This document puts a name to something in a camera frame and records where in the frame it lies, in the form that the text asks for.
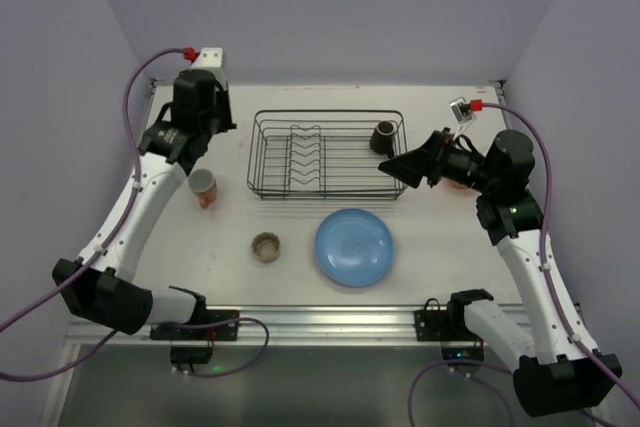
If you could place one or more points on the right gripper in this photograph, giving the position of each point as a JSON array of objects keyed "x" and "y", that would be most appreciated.
[{"x": 433, "y": 158}]

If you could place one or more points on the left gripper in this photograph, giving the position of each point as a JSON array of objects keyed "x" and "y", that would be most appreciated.
[{"x": 201, "y": 142}]

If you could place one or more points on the black cup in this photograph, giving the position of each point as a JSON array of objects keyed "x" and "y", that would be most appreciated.
[{"x": 382, "y": 139}]

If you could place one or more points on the orange white bowl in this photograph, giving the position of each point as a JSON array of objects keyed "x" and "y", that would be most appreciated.
[{"x": 458, "y": 186}]

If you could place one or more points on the pink cup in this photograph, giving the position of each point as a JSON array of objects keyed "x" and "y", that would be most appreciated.
[{"x": 203, "y": 185}]

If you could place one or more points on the blue plate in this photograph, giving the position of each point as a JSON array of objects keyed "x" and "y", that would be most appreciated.
[{"x": 354, "y": 248}]

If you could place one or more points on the speckled grey cup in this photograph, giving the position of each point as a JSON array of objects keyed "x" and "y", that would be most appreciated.
[{"x": 266, "y": 247}]

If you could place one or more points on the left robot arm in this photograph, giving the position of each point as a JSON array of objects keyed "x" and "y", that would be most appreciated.
[{"x": 98, "y": 285}]

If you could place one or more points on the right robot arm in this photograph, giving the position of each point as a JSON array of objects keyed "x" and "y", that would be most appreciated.
[{"x": 557, "y": 366}]

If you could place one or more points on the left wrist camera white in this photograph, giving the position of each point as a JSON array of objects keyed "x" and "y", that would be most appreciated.
[{"x": 209, "y": 58}]

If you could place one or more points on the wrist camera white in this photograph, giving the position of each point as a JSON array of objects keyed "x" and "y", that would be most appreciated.
[
  {"x": 465, "y": 113},
  {"x": 209, "y": 58}
]

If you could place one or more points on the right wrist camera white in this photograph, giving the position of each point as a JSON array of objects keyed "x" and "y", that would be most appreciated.
[{"x": 465, "y": 113}]

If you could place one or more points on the black wire dish rack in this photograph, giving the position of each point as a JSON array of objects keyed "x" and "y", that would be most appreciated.
[{"x": 323, "y": 154}]

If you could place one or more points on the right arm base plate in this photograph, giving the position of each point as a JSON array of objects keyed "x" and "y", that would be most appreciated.
[{"x": 437, "y": 322}]

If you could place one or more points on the aluminium rail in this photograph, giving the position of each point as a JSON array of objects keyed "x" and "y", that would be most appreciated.
[{"x": 301, "y": 326}]

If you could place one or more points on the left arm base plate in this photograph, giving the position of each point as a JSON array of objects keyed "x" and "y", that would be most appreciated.
[{"x": 205, "y": 325}]

